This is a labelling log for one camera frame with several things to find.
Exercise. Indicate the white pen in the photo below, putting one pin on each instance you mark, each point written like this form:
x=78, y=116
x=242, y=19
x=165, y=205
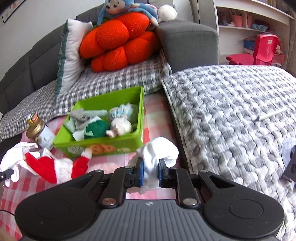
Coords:
x=271, y=113

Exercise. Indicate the white bookshelf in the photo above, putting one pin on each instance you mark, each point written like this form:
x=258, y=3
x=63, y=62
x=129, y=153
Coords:
x=238, y=20

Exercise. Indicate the grey cloth rag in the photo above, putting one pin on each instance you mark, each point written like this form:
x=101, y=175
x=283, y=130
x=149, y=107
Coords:
x=80, y=119

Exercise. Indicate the glass jar gold lid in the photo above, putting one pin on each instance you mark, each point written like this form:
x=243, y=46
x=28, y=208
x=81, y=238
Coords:
x=40, y=133

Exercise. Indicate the small can colourful label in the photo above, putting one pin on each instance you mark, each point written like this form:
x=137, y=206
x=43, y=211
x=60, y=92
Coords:
x=31, y=118

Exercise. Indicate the orange knot cushion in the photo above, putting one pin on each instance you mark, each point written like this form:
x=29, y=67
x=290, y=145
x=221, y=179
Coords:
x=120, y=42

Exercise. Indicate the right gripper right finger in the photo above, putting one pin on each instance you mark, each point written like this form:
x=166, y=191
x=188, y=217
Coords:
x=181, y=181

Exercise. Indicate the pink checked cloth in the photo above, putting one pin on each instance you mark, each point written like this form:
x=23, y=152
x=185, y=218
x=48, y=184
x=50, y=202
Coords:
x=157, y=122

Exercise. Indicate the blue monkey plush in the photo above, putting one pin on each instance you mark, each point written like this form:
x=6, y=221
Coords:
x=112, y=9

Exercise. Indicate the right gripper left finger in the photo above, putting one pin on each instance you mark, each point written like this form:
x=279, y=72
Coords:
x=116, y=184

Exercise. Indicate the green plastic bin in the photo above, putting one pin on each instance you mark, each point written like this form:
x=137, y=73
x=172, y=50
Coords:
x=130, y=142

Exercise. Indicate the grey sofa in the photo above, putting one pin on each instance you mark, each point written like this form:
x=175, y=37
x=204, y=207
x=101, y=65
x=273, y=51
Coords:
x=185, y=44

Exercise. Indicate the grey checked quilted sofa cover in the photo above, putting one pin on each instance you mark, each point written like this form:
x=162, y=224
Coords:
x=81, y=92

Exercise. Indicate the white round plush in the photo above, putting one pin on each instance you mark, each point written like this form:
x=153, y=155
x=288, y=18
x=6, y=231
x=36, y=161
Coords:
x=166, y=13

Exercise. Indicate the santa plush doll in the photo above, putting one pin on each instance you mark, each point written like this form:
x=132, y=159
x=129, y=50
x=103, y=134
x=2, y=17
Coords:
x=50, y=168

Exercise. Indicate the red plastic kids chair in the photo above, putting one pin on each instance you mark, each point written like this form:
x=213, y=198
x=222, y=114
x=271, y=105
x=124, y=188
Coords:
x=264, y=50

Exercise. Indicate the grey quilted ottoman cover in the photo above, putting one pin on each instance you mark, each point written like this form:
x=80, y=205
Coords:
x=216, y=108

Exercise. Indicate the white sock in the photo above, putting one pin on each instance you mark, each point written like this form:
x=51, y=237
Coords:
x=153, y=151

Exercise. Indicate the teal white throw pillow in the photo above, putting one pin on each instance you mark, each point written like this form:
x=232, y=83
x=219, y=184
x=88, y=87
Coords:
x=70, y=64

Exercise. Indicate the framed wall picture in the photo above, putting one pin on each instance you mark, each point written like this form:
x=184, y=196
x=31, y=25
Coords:
x=7, y=12

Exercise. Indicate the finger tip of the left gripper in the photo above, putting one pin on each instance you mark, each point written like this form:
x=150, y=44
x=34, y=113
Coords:
x=5, y=175

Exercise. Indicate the bunny doll blue dress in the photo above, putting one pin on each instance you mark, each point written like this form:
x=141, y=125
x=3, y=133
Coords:
x=122, y=119

